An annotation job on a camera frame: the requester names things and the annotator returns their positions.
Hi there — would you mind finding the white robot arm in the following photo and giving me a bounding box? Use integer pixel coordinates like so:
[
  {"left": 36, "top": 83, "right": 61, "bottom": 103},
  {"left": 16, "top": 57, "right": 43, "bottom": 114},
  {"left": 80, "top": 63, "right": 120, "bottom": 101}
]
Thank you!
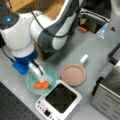
[{"left": 0, "top": 0, "right": 82, "bottom": 82}]

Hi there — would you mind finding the white and blue gripper body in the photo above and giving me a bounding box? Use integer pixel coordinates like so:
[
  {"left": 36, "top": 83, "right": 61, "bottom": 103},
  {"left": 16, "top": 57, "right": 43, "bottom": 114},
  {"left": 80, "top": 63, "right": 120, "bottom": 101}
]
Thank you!
[{"left": 13, "top": 50, "right": 46, "bottom": 80}]

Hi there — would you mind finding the teal bowl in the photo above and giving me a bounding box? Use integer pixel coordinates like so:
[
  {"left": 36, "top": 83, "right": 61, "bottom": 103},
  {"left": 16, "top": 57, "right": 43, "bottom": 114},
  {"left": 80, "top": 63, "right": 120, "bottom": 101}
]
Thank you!
[{"left": 26, "top": 67, "right": 57, "bottom": 95}]

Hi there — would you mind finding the pink pan with white handle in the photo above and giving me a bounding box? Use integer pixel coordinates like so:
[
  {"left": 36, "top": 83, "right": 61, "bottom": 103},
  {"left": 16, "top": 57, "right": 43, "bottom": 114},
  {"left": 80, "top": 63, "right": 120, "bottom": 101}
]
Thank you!
[{"left": 60, "top": 54, "right": 88, "bottom": 87}]

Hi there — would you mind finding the orange small object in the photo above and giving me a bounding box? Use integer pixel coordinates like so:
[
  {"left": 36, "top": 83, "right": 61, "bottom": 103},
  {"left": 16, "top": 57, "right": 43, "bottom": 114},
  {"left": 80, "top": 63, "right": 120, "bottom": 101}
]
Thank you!
[{"left": 79, "top": 27, "right": 87, "bottom": 32}]

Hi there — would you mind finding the white induction cooker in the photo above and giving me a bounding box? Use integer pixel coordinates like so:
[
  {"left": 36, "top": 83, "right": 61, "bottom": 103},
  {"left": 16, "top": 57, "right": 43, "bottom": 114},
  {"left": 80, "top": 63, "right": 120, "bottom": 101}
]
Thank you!
[{"left": 35, "top": 80, "right": 82, "bottom": 120}]

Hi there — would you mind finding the wooden shelf cabinet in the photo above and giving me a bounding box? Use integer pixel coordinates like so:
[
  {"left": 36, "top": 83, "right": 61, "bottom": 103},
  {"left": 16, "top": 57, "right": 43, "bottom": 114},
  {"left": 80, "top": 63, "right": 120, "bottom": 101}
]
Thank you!
[{"left": 8, "top": 0, "right": 76, "bottom": 21}]

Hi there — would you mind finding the silver toaster oven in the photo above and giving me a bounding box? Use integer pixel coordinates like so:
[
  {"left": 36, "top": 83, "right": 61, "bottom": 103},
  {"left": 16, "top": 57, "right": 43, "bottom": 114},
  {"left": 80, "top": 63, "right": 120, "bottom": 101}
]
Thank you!
[{"left": 91, "top": 43, "right": 120, "bottom": 120}]

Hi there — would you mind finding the orange carrot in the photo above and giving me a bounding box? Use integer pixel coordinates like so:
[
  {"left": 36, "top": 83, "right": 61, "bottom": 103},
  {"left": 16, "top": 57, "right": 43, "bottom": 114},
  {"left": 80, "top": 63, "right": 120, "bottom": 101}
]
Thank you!
[{"left": 34, "top": 81, "right": 50, "bottom": 89}]

